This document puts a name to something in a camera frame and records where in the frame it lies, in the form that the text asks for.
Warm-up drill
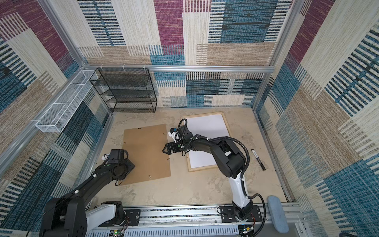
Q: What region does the brown cardboard backing board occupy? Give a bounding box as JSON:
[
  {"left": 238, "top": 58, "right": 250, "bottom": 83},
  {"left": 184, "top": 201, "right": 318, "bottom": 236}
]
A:
[{"left": 122, "top": 124, "right": 171, "bottom": 185}]

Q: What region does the light wooden picture frame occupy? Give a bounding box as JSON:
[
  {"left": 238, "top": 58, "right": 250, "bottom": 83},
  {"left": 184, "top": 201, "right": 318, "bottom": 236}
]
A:
[{"left": 181, "top": 112, "right": 232, "bottom": 172}]

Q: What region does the white bordered dark photo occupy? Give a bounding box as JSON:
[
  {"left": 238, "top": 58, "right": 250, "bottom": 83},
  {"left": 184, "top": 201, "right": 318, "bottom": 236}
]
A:
[{"left": 184, "top": 114, "right": 230, "bottom": 169}]

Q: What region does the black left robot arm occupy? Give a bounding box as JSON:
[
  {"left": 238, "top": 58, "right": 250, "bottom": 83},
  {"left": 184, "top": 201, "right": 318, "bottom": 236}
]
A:
[{"left": 39, "top": 149, "right": 135, "bottom": 237}]

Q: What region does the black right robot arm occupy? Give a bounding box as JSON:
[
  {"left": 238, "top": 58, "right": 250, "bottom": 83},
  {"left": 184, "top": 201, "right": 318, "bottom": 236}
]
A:
[{"left": 162, "top": 125, "right": 253, "bottom": 221}]

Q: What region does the small white object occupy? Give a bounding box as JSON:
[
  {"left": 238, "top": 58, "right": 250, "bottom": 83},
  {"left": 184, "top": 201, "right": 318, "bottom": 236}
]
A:
[{"left": 102, "top": 154, "right": 109, "bottom": 161}]

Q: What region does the black marker pen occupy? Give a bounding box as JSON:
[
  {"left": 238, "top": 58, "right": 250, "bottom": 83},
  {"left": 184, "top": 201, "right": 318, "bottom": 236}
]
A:
[{"left": 251, "top": 149, "right": 266, "bottom": 171}]

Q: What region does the grey blue padded object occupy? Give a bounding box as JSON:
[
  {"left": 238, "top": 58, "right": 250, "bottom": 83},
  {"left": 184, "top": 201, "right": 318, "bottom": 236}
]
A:
[{"left": 267, "top": 196, "right": 289, "bottom": 234}]

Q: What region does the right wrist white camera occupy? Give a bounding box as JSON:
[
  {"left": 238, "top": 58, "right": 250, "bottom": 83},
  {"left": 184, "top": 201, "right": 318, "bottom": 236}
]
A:
[{"left": 168, "top": 128, "right": 180, "bottom": 142}]

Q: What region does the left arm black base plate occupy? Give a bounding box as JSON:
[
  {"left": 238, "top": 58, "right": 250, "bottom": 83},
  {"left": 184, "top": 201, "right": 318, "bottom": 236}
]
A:
[{"left": 99, "top": 209, "right": 141, "bottom": 227}]

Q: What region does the black corrugated cable hose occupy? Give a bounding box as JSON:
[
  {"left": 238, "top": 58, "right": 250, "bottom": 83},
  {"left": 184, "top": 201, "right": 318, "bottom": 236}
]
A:
[{"left": 177, "top": 118, "right": 267, "bottom": 237}]

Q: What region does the black wire mesh shelf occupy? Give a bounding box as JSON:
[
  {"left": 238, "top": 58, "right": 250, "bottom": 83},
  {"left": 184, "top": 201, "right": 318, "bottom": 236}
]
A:
[{"left": 89, "top": 68, "right": 158, "bottom": 113}]

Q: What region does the white wire mesh basket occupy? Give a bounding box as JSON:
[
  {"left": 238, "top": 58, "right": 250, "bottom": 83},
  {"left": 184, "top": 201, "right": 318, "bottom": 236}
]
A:
[{"left": 36, "top": 70, "right": 94, "bottom": 133}]

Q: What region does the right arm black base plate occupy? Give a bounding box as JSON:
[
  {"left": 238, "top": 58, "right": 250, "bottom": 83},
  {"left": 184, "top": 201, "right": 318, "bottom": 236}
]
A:
[{"left": 217, "top": 205, "right": 263, "bottom": 223}]

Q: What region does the aluminium front rail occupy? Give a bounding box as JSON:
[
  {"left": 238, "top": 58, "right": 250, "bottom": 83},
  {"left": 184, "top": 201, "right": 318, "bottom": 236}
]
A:
[{"left": 86, "top": 203, "right": 311, "bottom": 237}]

